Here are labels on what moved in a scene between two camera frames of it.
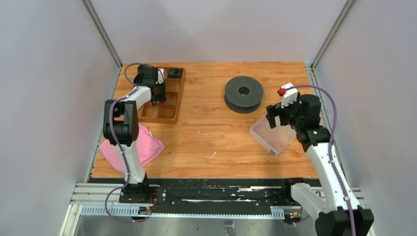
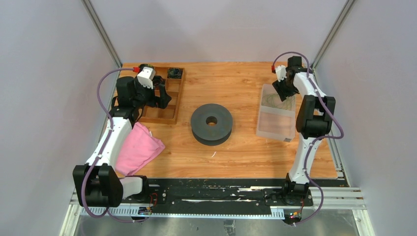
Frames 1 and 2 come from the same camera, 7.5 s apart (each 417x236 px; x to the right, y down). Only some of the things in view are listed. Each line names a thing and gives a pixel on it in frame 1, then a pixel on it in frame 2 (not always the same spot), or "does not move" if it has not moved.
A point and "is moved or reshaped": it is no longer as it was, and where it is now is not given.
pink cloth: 148,147 does not move
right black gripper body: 287,115 to 285,88
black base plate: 219,191 does not move
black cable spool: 243,94 to 211,124
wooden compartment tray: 165,112 does not move
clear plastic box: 275,139 is moved or reshaped
